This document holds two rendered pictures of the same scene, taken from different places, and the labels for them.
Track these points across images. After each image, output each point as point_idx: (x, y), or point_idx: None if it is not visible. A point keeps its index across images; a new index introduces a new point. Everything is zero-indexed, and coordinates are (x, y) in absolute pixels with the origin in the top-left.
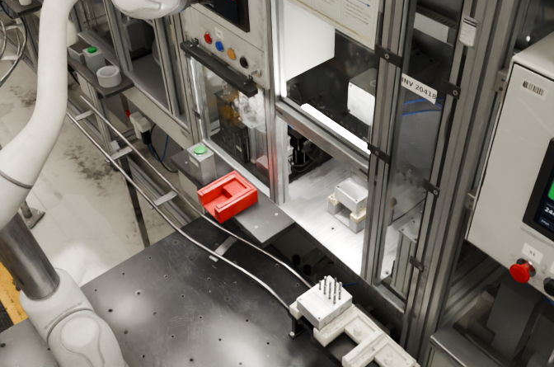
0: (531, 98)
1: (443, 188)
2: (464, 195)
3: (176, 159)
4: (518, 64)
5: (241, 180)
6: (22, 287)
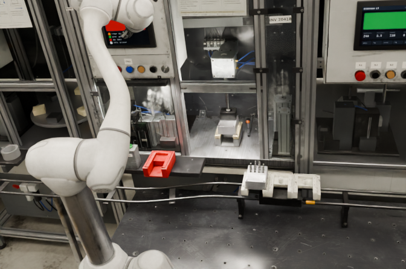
0: None
1: (304, 65)
2: (316, 61)
3: None
4: None
5: (161, 152)
6: (98, 254)
